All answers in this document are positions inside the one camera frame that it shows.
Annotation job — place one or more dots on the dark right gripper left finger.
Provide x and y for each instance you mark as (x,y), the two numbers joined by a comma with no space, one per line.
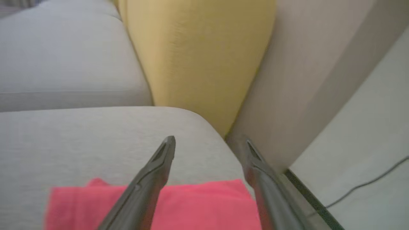
(143,191)

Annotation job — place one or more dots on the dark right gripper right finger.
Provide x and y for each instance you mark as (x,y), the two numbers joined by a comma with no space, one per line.
(271,198)

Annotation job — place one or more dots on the red garment with white stripes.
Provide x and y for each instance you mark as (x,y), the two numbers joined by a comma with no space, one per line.
(198,207)

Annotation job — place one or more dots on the large grey sofa seat cushion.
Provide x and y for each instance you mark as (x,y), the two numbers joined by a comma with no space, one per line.
(80,143)

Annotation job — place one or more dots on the beige sofa armrest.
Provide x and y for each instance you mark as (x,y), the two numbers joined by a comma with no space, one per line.
(303,80)

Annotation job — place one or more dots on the yellow pillow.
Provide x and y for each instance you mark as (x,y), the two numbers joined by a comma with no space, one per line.
(198,64)

